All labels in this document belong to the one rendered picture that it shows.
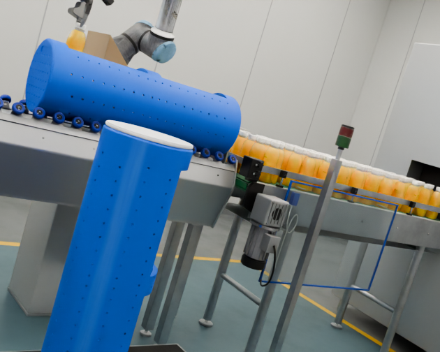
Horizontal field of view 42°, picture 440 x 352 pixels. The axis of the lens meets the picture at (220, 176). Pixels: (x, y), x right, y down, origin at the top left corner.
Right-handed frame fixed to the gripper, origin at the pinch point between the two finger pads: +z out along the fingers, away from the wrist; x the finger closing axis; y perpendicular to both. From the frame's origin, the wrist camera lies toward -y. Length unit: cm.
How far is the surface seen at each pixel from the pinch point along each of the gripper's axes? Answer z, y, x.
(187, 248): 81, -71, 9
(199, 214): 64, -72, 8
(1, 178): 63, 17, 9
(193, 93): 13, -50, 10
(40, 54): 15.2, 11.0, -3.3
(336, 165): 25, -117, 38
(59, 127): 39.3, 1.8, 10.8
